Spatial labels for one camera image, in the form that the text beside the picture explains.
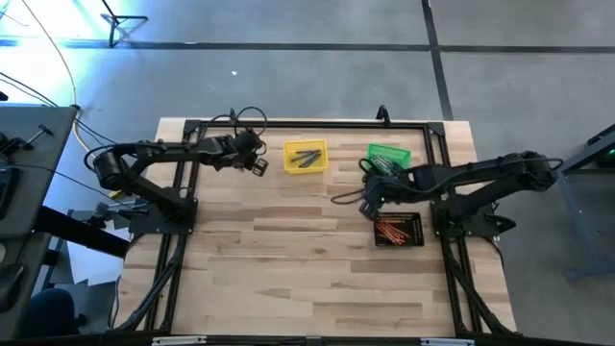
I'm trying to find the green plastic basket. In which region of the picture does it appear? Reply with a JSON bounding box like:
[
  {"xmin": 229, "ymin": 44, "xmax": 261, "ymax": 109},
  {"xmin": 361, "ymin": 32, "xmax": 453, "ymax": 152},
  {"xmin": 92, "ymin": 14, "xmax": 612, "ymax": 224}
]
[{"xmin": 365, "ymin": 142, "xmax": 413, "ymax": 179}]

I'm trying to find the black plastic basket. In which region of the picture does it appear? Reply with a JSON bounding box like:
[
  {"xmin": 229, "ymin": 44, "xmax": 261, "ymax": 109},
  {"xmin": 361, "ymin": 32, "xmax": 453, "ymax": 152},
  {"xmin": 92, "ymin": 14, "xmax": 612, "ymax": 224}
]
[{"xmin": 372, "ymin": 211, "xmax": 427, "ymax": 249}]

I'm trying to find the yellow plastic basket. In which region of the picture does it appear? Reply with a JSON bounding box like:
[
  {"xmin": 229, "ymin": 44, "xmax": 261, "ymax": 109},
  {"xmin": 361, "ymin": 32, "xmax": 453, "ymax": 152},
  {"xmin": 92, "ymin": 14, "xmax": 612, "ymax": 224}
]
[{"xmin": 282, "ymin": 138, "xmax": 330, "ymax": 175}]

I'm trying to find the black tripod stand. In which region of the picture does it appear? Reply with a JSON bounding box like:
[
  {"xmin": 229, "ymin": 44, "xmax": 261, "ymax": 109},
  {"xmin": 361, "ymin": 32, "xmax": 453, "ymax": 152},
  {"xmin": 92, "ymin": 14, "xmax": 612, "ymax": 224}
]
[{"xmin": 99, "ymin": 0, "xmax": 149, "ymax": 49}]

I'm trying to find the black support beam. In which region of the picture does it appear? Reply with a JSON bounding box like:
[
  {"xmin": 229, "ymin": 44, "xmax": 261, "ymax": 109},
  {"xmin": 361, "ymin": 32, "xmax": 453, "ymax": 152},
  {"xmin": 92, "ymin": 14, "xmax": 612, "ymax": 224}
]
[{"xmin": 33, "ymin": 205, "xmax": 131, "ymax": 260}]

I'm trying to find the gray metal stand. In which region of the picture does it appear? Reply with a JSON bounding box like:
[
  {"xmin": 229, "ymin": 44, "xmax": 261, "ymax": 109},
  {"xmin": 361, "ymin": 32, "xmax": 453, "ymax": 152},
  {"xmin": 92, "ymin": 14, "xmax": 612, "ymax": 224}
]
[{"xmin": 528, "ymin": 122, "xmax": 615, "ymax": 283}]

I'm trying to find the gray side desk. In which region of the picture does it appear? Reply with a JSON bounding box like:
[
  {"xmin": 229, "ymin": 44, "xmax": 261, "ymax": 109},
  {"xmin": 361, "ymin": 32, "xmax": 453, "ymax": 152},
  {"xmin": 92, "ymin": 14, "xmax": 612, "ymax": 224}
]
[{"xmin": 0, "ymin": 105, "xmax": 79, "ymax": 337}]

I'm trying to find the black desk clamp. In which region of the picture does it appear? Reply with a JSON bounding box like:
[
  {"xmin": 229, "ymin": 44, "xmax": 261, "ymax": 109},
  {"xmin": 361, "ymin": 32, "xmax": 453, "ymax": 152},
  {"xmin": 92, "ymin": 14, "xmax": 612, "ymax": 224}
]
[{"xmin": 0, "ymin": 124, "xmax": 54, "ymax": 158}]

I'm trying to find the black desk device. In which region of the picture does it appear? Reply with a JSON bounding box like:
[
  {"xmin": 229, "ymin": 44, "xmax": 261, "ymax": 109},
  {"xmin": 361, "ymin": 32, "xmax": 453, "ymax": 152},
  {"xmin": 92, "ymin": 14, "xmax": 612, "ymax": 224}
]
[{"xmin": 0, "ymin": 165, "xmax": 14, "ymax": 220}]

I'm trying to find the person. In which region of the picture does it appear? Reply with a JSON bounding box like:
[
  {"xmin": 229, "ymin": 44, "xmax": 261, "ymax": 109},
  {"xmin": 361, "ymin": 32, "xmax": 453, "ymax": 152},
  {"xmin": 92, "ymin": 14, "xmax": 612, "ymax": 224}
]
[{"xmin": 21, "ymin": 286, "xmax": 82, "ymax": 338}]

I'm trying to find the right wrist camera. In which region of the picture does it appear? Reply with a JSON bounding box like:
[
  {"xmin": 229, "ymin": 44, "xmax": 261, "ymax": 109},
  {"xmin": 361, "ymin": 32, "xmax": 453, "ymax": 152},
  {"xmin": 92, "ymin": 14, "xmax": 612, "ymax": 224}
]
[{"xmin": 358, "ymin": 199, "xmax": 381, "ymax": 221}]

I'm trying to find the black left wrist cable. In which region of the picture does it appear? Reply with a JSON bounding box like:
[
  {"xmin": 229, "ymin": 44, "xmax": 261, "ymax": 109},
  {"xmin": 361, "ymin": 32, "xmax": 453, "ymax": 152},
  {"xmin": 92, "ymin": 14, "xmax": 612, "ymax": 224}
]
[{"xmin": 209, "ymin": 105, "xmax": 268, "ymax": 145}]

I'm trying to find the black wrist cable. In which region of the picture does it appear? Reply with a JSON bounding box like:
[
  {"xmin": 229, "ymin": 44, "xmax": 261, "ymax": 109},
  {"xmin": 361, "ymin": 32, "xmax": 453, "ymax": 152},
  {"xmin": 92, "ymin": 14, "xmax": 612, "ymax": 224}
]
[
  {"xmin": 209, "ymin": 105, "xmax": 268, "ymax": 145},
  {"xmin": 330, "ymin": 188, "xmax": 369, "ymax": 206}
]

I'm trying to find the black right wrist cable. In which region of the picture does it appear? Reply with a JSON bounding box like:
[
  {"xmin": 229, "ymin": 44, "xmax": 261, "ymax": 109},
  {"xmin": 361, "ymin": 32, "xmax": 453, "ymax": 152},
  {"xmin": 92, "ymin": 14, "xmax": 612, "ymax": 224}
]
[{"xmin": 330, "ymin": 188, "xmax": 369, "ymax": 206}]

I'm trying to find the black metal table frame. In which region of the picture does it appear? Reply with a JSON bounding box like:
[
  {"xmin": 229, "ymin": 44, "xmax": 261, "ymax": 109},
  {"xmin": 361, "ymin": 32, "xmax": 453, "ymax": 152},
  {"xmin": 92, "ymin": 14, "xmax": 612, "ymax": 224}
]
[{"xmin": 111, "ymin": 118, "xmax": 519, "ymax": 337}]

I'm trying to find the black floor cable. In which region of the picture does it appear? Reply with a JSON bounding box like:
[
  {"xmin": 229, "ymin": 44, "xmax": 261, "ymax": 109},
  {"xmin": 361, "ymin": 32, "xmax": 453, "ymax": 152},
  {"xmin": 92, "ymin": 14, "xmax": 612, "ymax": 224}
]
[
  {"xmin": 0, "ymin": 70, "xmax": 60, "ymax": 108},
  {"xmin": 74, "ymin": 117, "xmax": 119, "ymax": 145}
]

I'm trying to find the white table bracket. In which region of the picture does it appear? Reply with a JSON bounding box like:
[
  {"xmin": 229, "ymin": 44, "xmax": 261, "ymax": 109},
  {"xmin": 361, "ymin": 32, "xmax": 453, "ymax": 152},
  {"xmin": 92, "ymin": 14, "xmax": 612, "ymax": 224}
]
[
  {"xmin": 420, "ymin": 336, "xmax": 477, "ymax": 346},
  {"xmin": 151, "ymin": 334, "xmax": 208, "ymax": 346}
]

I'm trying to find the yellow cable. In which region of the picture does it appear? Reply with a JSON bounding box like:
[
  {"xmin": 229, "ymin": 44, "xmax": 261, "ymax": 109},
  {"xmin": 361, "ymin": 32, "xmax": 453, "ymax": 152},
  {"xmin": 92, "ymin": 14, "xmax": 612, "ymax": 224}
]
[{"xmin": 18, "ymin": 0, "xmax": 121, "ymax": 199}]

